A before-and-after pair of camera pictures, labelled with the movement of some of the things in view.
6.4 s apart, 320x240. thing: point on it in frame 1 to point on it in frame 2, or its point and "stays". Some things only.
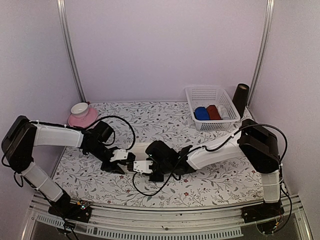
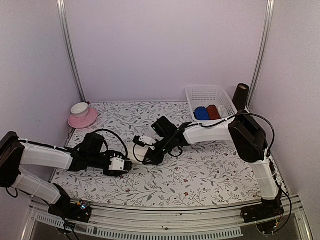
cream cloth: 139,149 stays
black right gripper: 156,178 to 156,158
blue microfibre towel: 201,114 stays
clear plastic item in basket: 223,112 stays
